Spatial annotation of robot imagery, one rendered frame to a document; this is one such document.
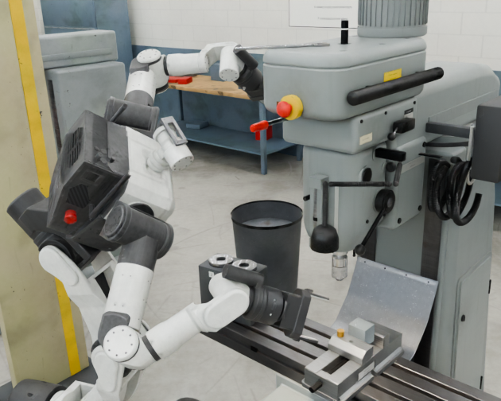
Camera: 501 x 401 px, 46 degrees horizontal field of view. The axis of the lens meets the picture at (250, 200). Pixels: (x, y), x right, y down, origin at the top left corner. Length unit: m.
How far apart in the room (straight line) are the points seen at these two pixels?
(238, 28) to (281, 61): 6.15
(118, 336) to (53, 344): 2.06
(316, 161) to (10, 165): 1.73
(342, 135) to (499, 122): 0.42
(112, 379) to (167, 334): 0.57
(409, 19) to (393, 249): 0.82
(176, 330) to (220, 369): 2.13
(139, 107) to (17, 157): 1.31
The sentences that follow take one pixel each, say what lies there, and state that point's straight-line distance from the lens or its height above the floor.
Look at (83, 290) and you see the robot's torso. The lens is 1.81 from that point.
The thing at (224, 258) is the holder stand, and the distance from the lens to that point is 2.16.
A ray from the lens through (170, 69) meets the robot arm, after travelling 2.01.
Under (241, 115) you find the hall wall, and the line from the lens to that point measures 7.78.
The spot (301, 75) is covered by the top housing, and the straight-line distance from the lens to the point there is 1.46.
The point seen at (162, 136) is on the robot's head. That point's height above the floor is 1.68.
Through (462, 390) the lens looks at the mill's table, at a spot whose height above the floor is 0.92.
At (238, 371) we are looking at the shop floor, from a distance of 3.46.
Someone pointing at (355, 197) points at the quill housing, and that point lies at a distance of 1.63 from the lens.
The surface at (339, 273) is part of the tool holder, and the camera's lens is 1.82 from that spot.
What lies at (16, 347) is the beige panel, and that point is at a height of 0.36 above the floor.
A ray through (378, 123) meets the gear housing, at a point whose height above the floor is 1.69.
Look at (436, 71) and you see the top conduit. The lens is 1.77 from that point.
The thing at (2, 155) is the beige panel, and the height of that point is 1.34.
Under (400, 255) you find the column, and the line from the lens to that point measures 2.16.
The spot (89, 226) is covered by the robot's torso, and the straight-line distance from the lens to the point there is 1.62.
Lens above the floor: 2.06
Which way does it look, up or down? 20 degrees down
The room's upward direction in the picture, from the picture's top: 2 degrees counter-clockwise
